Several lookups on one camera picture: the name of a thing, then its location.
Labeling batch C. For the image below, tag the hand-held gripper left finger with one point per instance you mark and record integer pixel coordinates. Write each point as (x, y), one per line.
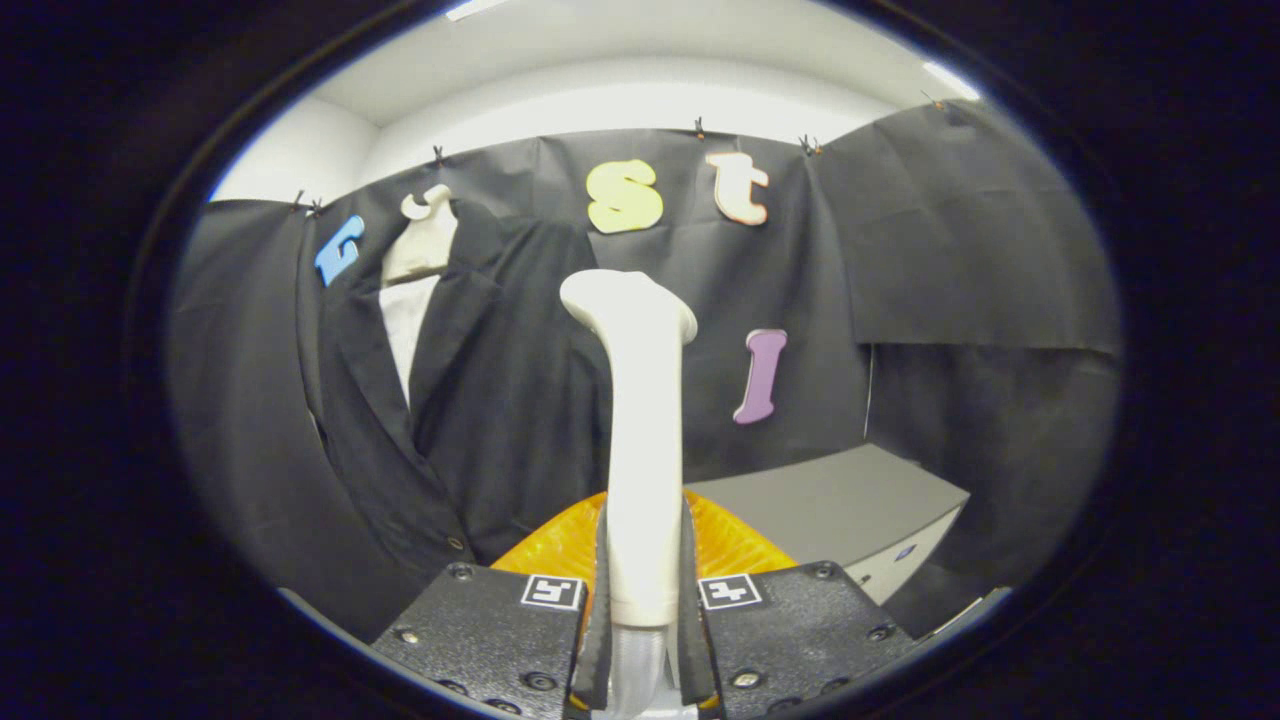
(480, 630)

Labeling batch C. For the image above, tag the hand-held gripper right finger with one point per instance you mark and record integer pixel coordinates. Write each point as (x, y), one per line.
(790, 630)

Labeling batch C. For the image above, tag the black suit jacket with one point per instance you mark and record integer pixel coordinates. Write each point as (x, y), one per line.
(500, 400)

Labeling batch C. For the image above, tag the white garment steamer head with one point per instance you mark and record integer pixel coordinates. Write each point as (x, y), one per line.
(645, 450)

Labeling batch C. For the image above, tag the cream clothes hanger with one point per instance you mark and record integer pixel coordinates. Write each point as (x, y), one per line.
(425, 245)

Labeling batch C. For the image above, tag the grey cabinet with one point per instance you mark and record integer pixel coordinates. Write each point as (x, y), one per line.
(830, 500)

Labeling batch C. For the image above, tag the black backdrop cloth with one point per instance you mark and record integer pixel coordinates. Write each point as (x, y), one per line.
(950, 230)

